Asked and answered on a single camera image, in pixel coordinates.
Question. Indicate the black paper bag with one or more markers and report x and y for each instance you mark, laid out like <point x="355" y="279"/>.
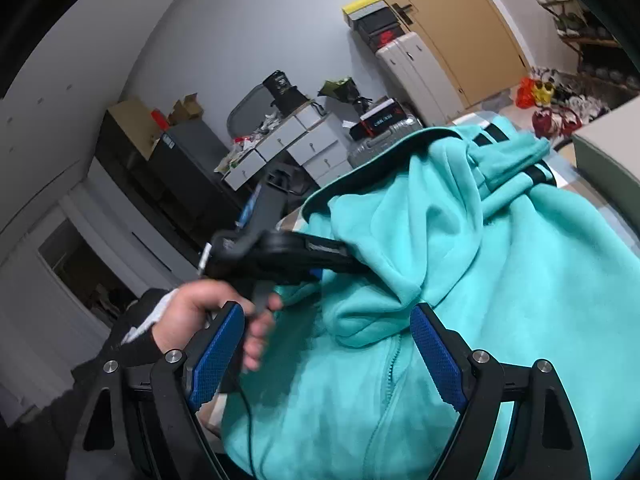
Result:
<point x="282" y="92"/>

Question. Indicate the small open cardboard box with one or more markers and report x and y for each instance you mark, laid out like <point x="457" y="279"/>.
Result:
<point x="187" y="107"/>

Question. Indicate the black wardrobe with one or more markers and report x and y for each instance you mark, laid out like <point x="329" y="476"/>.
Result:
<point x="125" y="185"/>
<point x="190" y="170"/>

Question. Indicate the teal zip jacket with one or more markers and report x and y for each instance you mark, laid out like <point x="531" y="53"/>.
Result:
<point x="500" y="285"/>

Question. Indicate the large flat cardboard box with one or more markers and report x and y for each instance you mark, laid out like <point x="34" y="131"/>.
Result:
<point x="132" y="127"/>

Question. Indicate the white upright suitcase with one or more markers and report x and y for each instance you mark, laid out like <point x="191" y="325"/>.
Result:
<point x="415" y="75"/>

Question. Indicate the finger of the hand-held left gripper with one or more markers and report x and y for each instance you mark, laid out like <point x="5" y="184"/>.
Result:
<point x="325" y="247"/>
<point x="335" y="266"/>

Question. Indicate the dark wrapped flower bouquet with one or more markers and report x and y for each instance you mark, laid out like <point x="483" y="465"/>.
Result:
<point x="342" y="90"/>

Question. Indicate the grey white box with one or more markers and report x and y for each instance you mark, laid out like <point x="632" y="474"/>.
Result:
<point x="610" y="160"/>

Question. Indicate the pile of paper clutter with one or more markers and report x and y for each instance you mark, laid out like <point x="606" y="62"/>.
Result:
<point x="245" y="147"/>

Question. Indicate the red packet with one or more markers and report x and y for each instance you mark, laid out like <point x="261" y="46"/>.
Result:
<point x="159" y="120"/>

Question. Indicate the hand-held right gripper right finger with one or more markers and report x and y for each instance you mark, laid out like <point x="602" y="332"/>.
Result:
<point x="437" y="355"/>

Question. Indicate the pile of sandals and shoes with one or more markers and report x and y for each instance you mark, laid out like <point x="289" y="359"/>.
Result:
<point x="555" y="120"/>

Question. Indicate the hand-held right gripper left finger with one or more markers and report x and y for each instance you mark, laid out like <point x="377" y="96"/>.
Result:
<point x="215" y="355"/>

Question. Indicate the red plastic bag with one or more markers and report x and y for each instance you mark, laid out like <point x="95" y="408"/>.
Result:
<point x="526" y="94"/>

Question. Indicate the silver suitcase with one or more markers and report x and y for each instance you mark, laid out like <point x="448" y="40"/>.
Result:
<point x="380" y="147"/>

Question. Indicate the yellow shoe box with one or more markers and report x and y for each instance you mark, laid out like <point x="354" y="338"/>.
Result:
<point x="360" y="9"/>

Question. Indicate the tan wooden door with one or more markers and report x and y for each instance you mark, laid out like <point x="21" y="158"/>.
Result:
<point x="465" y="25"/>

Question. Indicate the person's left forearm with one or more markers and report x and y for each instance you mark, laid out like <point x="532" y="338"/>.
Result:
<point x="130" y="340"/>

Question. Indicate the red and black shoe box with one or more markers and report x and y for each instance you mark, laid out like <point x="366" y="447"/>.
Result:
<point x="387" y="40"/>

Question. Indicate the black box with red stripe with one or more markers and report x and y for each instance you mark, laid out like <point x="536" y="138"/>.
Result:
<point x="380" y="119"/>

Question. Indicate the white desk with drawers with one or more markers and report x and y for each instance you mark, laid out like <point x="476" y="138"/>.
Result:
<point x="300" y="145"/>

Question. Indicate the person's left hand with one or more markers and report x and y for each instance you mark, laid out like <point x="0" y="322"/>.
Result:
<point x="195" y="305"/>

